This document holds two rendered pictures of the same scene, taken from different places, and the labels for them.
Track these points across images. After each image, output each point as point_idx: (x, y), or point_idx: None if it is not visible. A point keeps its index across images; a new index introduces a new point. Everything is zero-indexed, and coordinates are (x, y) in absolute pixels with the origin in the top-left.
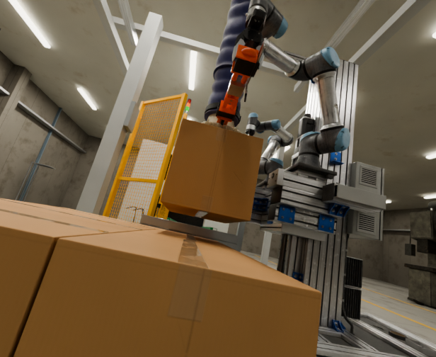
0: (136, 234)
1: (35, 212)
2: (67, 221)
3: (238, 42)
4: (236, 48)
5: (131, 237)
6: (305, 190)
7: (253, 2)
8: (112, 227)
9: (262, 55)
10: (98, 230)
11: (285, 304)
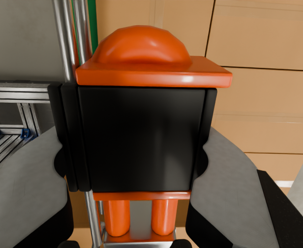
0: (196, 39)
1: (270, 52)
2: (243, 31)
3: (257, 192)
4: (235, 151)
5: (198, 6)
6: None
7: None
8: (216, 60)
9: (21, 158)
10: (220, 8)
11: None
